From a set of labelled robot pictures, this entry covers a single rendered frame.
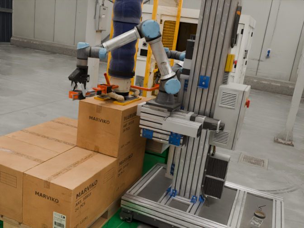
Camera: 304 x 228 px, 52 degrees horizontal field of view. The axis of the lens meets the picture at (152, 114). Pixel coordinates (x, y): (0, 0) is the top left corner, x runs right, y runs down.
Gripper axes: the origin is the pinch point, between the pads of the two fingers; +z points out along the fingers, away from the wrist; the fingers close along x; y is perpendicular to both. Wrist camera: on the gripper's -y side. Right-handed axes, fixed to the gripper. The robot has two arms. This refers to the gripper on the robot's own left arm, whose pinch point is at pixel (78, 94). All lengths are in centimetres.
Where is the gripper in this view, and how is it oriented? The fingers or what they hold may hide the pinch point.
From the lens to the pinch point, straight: 220.5
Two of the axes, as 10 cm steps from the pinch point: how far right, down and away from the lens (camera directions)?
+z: -1.3, 9.6, 2.6
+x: -9.1, -2.2, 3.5
